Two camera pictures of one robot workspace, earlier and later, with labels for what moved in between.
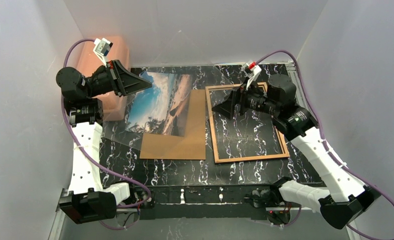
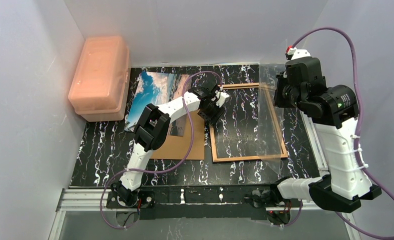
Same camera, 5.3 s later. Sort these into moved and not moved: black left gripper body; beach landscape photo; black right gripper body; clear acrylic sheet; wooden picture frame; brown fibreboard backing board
Moved: black left gripper body; black right gripper body; clear acrylic sheet
Not moved: wooden picture frame; brown fibreboard backing board; beach landscape photo
